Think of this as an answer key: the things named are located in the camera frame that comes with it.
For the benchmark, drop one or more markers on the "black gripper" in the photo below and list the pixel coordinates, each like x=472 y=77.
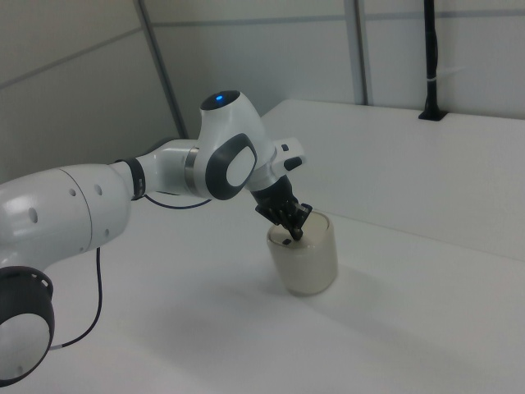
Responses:
x=277 y=197

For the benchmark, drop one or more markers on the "small white lidded trash can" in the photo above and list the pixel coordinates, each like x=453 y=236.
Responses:
x=307 y=267

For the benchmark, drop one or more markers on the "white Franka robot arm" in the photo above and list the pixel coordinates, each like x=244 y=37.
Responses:
x=61 y=213

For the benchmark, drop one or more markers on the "grey partition frame post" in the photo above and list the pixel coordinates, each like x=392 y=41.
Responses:
x=164 y=70
x=363 y=53

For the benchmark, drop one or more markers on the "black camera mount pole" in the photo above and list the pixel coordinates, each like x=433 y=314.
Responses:
x=430 y=61

